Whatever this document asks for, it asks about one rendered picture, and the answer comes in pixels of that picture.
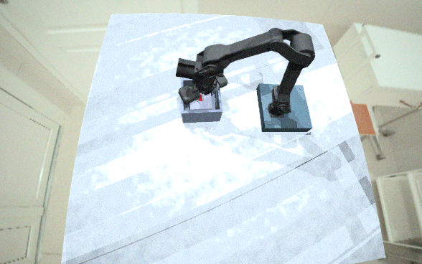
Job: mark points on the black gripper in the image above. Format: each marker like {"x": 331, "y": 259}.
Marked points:
{"x": 189, "y": 94}

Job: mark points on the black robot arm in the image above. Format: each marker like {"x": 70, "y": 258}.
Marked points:
{"x": 214, "y": 59}

